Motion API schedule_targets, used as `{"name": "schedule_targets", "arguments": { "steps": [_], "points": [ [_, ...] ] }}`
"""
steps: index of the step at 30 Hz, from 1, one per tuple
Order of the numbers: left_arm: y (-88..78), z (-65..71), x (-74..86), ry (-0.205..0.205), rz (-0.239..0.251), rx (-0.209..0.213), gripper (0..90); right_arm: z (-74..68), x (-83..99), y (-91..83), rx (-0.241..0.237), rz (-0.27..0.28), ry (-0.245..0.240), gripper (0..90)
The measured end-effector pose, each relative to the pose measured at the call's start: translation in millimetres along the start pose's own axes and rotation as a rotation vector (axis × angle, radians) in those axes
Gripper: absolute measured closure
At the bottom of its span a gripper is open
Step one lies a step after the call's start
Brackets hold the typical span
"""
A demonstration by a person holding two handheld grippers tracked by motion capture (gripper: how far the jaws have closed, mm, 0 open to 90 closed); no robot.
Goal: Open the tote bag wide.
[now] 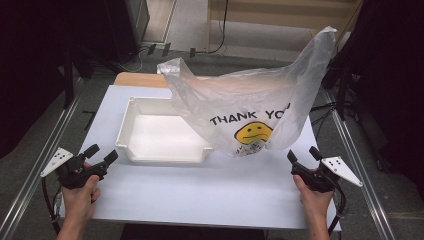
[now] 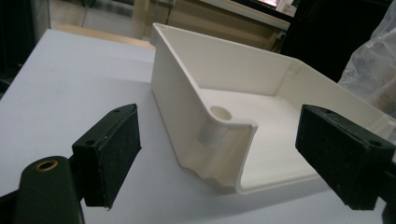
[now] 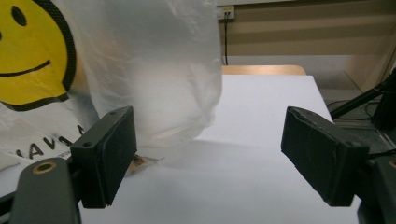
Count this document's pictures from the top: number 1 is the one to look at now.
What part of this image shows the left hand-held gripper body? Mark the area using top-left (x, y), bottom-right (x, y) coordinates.
top-left (40, 147), bottom-right (109, 190)

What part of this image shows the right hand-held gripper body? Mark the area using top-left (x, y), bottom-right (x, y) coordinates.
top-left (290, 155), bottom-right (364, 194)

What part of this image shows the white plastic tray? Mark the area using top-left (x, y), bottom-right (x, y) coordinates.
top-left (115, 96), bottom-right (215, 165)

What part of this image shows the clear printed plastic bag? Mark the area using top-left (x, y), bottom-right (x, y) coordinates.
top-left (156, 25), bottom-right (338, 158)

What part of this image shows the person's right hand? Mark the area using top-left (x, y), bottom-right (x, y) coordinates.
top-left (292, 175), bottom-right (335, 218)

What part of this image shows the person's left hand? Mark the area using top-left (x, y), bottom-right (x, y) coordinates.
top-left (61, 174), bottom-right (101, 226)

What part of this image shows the black tripod stand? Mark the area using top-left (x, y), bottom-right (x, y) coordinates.
top-left (309, 58), bottom-right (359, 123)

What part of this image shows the black metal stand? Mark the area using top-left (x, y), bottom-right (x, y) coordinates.
top-left (62, 49), bottom-right (76, 110)

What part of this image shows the wooden table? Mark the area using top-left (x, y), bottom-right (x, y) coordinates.
top-left (113, 71), bottom-right (211, 89)

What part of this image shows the white table mat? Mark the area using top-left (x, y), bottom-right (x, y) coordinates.
top-left (58, 84), bottom-right (342, 232)

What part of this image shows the black curtain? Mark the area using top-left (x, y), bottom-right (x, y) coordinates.
top-left (321, 0), bottom-right (424, 201)
top-left (0, 0), bottom-right (129, 160)

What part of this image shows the dark cabinet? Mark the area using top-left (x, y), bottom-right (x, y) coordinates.
top-left (103, 0), bottom-right (151, 65)

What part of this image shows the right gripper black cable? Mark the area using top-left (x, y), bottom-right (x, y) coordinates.
top-left (327, 184), bottom-right (348, 236)

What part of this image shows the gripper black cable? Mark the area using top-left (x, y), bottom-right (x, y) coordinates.
top-left (327, 184), bottom-right (348, 236)
top-left (41, 176), bottom-right (63, 235)

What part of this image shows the metal floor rail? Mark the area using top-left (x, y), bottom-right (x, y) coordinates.
top-left (322, 89), bottom-right (398, 240)
top-left (0, 78), bottom-right (84, 240)

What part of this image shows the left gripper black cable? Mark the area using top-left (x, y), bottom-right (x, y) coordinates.
top-left (41, 176), bottom-right (63, 235)

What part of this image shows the white floor cable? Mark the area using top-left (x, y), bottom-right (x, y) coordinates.
top-left (119, 46), bottom-right (151, 74)

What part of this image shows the black hanging cable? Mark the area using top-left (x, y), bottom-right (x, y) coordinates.
top-left (194, 0), bottom-right (230, 55)

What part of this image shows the light wooden frame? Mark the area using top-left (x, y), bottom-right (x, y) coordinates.
top-left (206, 0), bottom-right (365, 63)

